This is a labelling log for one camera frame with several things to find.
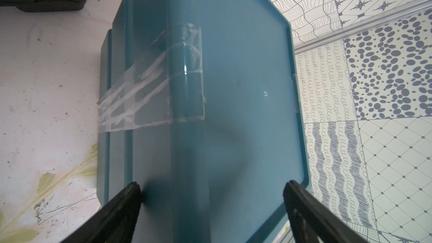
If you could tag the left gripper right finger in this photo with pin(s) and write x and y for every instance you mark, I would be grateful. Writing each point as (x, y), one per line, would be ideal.
(311, 221)

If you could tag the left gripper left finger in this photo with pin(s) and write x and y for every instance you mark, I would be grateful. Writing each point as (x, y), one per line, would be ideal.
(115, 222)

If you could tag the teal plastic drawer cabinet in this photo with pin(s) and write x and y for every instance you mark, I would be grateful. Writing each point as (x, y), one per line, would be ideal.
(212, 108)

